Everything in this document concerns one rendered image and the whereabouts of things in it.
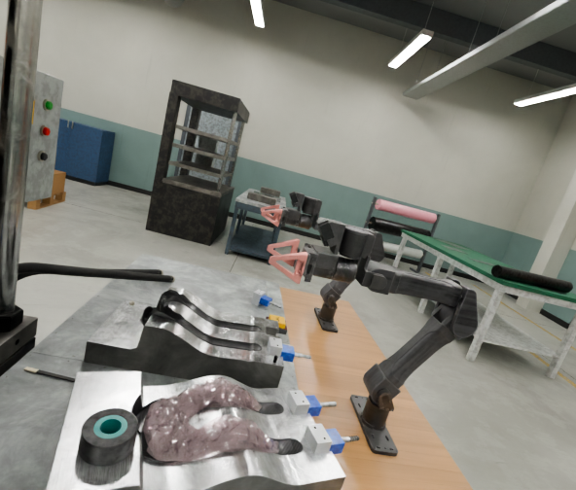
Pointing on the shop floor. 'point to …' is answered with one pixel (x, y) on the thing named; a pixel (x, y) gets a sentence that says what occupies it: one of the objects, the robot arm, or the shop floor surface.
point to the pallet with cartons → (52, 192)
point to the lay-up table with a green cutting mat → (506, 335)
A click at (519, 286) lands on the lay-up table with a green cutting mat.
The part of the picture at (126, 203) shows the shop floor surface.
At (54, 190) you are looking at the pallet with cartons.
